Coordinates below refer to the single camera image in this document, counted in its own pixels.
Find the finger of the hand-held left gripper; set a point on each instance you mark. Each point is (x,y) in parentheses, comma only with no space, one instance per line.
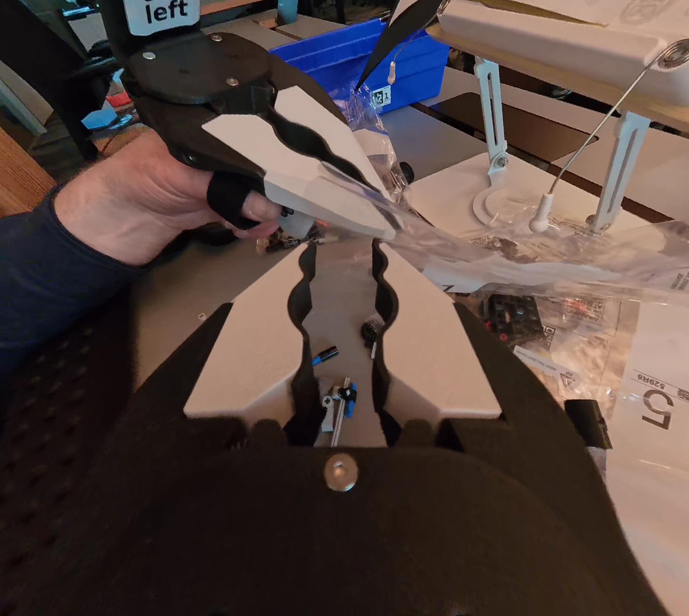
(301,185)
(323,126)

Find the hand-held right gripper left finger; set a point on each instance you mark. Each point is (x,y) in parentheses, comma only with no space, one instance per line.
(247,357)

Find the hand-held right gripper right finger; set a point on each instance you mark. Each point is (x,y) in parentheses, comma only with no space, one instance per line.
(436,357)

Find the small clear bag toy pieces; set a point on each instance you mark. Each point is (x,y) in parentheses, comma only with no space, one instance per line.
(484,250)

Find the person's left hand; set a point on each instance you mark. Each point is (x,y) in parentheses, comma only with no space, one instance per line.
(134,196)

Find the blue plastic bin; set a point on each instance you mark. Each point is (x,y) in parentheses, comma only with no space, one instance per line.
(333,37)
(323,83)

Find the cluster of dark toy pieces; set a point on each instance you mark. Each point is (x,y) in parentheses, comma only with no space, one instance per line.
(290,240)

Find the crumpled empty clear bag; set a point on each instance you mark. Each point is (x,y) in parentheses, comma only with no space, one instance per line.
(377,142)

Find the small black toy gear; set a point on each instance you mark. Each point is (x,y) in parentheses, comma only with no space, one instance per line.
(371,331)

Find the blue and black toy pin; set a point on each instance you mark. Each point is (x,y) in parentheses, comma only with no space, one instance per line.
(324,356)

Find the wooden office table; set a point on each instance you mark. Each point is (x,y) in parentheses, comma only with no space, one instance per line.
(237,0)

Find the black office chair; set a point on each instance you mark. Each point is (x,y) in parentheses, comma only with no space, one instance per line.
(43,61)

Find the black chunky toy connector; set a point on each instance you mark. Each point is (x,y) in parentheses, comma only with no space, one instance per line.
(586,422)

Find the black perforated pad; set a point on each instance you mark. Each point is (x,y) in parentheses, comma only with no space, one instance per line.
(64,438)

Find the wooden book stand white legs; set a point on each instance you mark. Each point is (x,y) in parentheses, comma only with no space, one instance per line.
(538,29)

